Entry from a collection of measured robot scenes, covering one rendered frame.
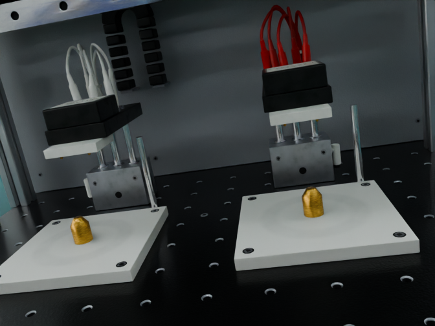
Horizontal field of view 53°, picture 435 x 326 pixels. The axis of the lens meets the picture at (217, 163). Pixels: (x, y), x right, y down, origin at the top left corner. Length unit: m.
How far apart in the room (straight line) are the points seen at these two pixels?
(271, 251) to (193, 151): 0.34
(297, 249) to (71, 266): 0.21
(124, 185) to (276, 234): 0.25
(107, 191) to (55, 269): 0.18
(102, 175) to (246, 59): 0.26
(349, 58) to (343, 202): 0.27
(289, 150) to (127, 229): 0.21
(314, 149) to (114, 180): 0.26
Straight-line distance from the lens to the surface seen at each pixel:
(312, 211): 0.43
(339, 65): 0.66
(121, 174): 0.58
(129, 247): 0.44
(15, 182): 0.73
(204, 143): 0.68
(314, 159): 0.55
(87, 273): 0.42
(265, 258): 0.37
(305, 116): 0.43
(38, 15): 0.56
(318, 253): 0.37
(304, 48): 0.53
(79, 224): 0.48
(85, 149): 0.48
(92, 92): 0.57
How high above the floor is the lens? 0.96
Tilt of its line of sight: 15 degrees down
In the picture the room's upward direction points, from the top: 10 degrees counter-clockwise
